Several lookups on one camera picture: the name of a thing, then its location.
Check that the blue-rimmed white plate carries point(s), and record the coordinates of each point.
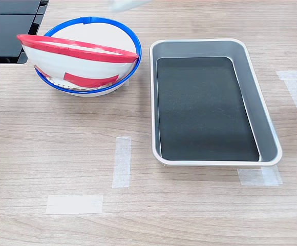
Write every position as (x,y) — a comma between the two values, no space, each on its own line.
(92,36)

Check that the steel tray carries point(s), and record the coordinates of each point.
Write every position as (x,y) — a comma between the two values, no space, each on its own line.
(262,123)

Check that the black tray mat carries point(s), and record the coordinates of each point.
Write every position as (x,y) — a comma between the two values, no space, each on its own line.
(202,110)

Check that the small translucent tape strip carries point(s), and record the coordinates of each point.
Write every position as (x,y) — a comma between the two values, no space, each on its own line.
(126,82)

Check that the wide translucent tape strip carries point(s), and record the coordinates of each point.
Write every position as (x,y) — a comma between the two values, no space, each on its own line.
(74,204)

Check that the long translucent tape strip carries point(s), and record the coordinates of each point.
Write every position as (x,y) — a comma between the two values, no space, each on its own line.
(121,164)

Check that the translucent tape strip by tray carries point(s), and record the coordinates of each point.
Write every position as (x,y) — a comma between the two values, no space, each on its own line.
(258,176)

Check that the red-rimmed white plate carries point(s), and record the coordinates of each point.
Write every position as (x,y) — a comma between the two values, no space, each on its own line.
(82,64)

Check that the large translucent tape strip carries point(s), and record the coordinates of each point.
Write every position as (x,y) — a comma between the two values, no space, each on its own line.
(292,87)

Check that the black glossy device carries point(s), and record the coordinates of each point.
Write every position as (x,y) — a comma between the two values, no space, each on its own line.
(5,30)

